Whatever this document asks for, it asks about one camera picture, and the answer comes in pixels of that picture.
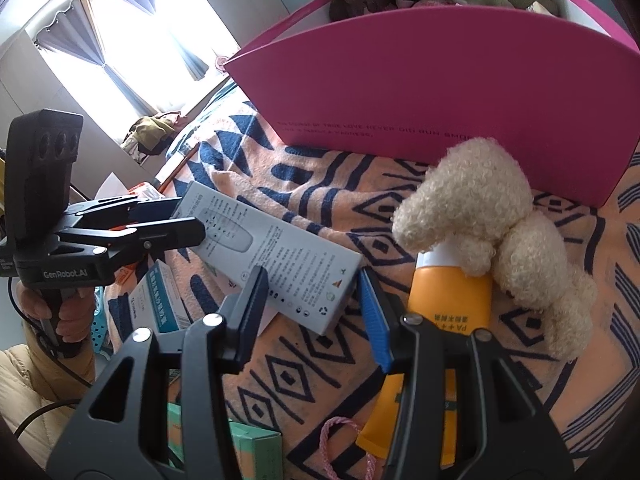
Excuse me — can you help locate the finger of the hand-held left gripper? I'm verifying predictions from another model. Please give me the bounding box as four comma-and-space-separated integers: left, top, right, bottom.
65, 196, 183, 228
57, 216, 207, 267

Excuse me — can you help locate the pink cord loop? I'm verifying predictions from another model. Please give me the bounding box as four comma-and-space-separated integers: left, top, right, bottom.
319, 416, 378, 480

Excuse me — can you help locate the blue and white medicine box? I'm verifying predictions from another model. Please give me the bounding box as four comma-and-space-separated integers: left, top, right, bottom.
127, 259, 193, 335

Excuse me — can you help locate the teal cardboard box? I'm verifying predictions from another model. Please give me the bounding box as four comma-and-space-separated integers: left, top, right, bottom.
167, 402, 283, 480

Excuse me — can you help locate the cream curly plush bear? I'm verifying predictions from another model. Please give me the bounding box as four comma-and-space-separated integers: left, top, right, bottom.
391, 136, 599, 362

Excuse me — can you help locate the orange and white bag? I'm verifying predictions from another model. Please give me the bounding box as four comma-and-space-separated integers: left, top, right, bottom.
114, 182, 167, 286

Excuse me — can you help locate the teal plastic basket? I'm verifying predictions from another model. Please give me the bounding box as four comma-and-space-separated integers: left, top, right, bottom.
89, 302, 112, 358

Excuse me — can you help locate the black cable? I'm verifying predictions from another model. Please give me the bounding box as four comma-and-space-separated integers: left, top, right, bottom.
7, 280, 96, 438

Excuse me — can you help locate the long white cardboard box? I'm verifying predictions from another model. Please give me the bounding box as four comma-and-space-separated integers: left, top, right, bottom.
172, 180, 365, 337

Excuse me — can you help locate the person's left hand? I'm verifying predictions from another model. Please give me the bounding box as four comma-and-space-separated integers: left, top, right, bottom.
14, 280, 97, 361

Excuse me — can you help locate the pink cardboard box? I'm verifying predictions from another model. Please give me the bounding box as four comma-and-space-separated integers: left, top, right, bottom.
222, 0, 640, 209

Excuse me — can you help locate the light blue floral duvet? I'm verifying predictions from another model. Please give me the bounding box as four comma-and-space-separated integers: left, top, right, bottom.
165, 80, 251, 161

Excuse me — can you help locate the olive clothes pile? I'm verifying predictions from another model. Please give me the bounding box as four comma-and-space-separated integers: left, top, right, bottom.
120, 112, 188, 163

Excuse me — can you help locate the person's left forearm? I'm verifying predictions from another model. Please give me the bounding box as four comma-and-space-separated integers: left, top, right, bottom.
0, 340, 98, 461

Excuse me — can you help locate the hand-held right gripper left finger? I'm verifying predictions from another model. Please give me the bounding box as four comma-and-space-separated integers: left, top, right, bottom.
47, 265, 271, 480

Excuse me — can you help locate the orange tube with white cap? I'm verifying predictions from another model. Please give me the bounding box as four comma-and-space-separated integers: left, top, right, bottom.
356, 240, 493, 466

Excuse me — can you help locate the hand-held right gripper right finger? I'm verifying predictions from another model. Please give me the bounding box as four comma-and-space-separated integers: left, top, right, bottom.
358, 266, 576, 480

